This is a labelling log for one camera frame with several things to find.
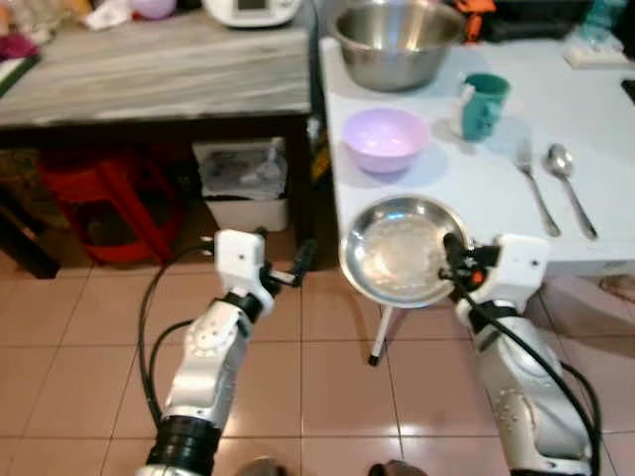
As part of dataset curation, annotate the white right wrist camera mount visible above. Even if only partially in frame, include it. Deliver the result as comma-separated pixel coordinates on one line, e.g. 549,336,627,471
484,235,551,310

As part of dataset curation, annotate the white power strip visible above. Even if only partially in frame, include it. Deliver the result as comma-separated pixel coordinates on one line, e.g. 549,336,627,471
563,44,628,69

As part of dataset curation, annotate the red plastic stool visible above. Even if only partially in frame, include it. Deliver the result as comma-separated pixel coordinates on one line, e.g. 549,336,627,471
38,147,188,267

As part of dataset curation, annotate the short black left arm cable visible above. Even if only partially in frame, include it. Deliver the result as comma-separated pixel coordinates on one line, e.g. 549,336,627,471
147,317,197,422

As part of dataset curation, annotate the white cooker with screen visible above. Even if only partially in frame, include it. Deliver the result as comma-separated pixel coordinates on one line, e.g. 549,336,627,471
202,0,303,29

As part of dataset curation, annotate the large steel mixing bowl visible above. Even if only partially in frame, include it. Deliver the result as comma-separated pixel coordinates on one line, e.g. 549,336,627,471
327,0,467,93

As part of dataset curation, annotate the steel fork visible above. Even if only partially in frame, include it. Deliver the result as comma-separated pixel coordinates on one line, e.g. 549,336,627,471
514,139,563,239

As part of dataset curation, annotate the white paper packet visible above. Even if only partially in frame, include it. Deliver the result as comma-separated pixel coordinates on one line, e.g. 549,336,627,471
82,0,135,30

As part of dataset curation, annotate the grey marble table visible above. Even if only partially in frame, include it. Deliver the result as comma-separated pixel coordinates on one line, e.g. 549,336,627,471
0,8,318,281

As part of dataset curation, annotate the robot right leg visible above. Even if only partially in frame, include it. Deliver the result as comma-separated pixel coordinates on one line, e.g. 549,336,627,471
365,459,430,476

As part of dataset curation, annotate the teal glass bottle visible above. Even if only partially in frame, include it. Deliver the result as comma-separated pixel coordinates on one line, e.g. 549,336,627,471
583,0,630,51

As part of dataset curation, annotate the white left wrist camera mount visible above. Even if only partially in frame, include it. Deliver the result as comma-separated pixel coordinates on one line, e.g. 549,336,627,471
214,230,269,297

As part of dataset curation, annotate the white folding table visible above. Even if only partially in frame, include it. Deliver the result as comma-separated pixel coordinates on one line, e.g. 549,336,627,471
317,35,635,368

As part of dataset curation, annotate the white bin with plastic liner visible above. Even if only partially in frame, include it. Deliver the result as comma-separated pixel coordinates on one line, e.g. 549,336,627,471
191,137,292,235

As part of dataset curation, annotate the robot left leg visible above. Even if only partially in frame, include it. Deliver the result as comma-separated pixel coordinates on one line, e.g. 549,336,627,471
231,456,291,476

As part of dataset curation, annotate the black bag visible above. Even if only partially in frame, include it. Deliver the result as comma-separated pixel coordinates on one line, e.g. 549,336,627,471
493,0,596,43

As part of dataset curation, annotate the steel spoon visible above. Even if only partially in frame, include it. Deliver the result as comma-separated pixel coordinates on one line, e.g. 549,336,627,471
546,144,600,242

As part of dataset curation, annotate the robot leg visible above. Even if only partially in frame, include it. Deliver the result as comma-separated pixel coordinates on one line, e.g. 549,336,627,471
231,456,291,476
365,459,430,476

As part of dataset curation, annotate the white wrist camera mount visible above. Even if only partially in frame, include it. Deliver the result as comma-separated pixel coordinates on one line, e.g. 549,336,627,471
484,235,551,310
214,230,269,297

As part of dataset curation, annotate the teal mug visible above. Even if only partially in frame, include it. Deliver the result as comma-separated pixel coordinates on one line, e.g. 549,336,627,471
457,72,512,142

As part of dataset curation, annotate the round steel plate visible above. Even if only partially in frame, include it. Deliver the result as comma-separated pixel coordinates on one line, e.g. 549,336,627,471
339,195,475,308

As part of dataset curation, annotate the orange black tool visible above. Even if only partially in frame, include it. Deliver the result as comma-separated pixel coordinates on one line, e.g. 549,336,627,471
454,0,497,43

